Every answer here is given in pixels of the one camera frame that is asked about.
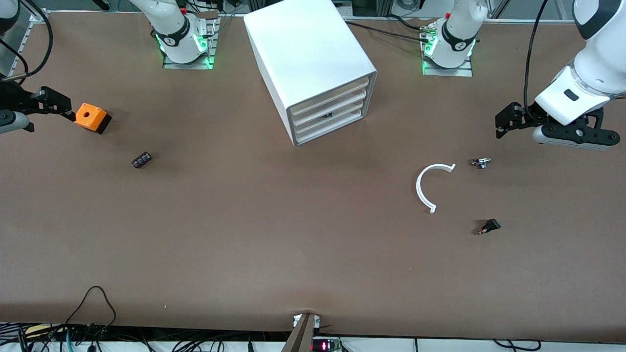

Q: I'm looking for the white plastic drawer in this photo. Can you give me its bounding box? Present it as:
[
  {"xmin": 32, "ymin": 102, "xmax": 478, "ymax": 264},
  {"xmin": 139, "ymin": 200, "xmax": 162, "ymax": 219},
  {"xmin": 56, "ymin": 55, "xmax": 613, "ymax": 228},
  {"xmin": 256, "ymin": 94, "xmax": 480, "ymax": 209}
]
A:
[
  {"xmin": 292, "ymin": 90, "xmax": 367, "ymax": 128},
  {"xmin": 296, "ymin": 110, "xmax": 364, "ymax": 146},
  {"xmin": 294, "ymin": 100, "xmax": 366, "ymax": 137},
  {"xmin": 291, "ymin": 79, "xmax": 368, "ymax": 118}
]

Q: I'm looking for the orange button box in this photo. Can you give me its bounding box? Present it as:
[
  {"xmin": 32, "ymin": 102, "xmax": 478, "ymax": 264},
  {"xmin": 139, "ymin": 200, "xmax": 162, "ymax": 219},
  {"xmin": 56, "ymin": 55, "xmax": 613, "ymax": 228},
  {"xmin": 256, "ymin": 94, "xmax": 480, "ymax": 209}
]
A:
[{"xmin": 75, "ymin": 103, "xmax": 112, "ymax": 135}]

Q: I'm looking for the white drawer cabinet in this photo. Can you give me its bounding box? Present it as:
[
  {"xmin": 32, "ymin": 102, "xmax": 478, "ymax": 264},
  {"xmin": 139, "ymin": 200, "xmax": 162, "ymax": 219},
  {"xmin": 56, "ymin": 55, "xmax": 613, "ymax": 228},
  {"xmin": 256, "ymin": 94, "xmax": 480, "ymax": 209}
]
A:
[{"xmin": 243, "ymin": 0, "xmax": 378, "ymax": 148}]

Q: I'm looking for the white curved plastic arc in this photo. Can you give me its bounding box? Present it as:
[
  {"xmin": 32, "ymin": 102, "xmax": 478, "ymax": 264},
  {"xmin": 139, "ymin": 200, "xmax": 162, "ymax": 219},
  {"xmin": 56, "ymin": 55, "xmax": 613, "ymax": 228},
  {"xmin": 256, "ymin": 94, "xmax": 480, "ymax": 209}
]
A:
[{"xmin": 416, "ymin": 163, "xmax": 456, "ymax": 214}]

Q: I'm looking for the device with red display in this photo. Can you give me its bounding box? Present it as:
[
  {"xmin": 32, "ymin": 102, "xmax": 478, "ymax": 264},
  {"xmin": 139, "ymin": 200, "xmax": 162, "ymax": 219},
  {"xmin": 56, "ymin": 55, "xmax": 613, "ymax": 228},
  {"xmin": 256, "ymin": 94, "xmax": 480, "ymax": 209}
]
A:
[{"xmin": 312, "ymin": 337, "xmax": 343, "ymax": 352}]

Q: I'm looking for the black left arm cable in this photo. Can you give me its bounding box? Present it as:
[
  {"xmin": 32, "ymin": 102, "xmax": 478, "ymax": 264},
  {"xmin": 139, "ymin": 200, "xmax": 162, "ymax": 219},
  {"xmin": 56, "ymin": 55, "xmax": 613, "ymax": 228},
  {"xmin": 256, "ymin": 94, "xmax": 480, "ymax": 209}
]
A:
[{"xmin": 523, "ymin": 0, "xmax": 548, "ymax": 110}]

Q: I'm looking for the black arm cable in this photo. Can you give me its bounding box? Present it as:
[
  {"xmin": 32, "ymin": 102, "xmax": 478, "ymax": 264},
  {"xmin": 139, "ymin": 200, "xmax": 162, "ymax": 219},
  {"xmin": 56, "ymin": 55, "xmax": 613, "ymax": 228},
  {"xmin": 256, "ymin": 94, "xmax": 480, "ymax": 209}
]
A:
[
  {"xmin": 523, "ymin": 0, "xmax": 548, "ymax": 110},
  {"xmin": 0, "ymin": 0, "xmax": 54, "ymax": 84}
]

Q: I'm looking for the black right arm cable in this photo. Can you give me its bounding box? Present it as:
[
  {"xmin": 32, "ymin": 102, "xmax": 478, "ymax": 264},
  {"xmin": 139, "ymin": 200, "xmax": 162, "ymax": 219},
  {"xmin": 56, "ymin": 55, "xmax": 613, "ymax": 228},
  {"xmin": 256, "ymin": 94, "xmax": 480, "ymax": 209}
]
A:
[{"xmin": 0, "ymin": 0, "xmax": 54, "ymax": 84}]

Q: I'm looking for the aluminium frame rail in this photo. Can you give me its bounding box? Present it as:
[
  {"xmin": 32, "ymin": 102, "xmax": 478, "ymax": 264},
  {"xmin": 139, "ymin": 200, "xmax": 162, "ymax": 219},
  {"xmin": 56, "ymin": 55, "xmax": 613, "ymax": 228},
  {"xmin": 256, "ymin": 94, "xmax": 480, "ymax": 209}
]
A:
[{"xmin": 7, "ymin": 10, "xmax": 49, "ymax": 84}]

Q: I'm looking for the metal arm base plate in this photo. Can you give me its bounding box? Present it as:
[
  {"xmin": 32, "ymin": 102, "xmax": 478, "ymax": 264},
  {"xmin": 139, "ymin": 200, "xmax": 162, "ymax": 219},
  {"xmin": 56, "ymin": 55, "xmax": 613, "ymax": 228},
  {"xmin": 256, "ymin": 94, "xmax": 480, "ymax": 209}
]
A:
[
  {"xmin": 422, "ymin": 24, "xmax": 474, "ymax": 77},
  {"xmin": 163, "ymin": 17, "xmax": 217, "ymax": 70}
]

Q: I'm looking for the black cable behind cabinet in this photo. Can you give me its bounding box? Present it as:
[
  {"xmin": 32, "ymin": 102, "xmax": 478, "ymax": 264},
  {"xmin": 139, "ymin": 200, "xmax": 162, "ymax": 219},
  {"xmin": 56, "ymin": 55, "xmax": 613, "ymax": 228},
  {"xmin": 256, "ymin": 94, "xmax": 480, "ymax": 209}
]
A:
[{"xmin": 345, "ymin": 15, "xmax": 433, "ymax": 44}]

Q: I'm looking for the black looped cable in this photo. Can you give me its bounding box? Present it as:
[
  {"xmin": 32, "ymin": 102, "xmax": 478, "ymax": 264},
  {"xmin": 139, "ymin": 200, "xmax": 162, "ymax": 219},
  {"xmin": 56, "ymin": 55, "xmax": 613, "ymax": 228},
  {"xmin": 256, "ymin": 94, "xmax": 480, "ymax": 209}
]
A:
[{"xmin": 64, "ymin": 286, "xmax": 118, "ymax": 329}]

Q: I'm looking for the brown camera post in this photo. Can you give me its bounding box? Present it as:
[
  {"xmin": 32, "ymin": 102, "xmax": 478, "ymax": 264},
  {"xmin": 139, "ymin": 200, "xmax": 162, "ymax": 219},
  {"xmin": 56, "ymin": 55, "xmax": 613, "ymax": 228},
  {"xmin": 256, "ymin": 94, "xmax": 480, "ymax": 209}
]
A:
[{"xmin": 281, "ymin": 313, "xmax": 321, "ymax": 352}]

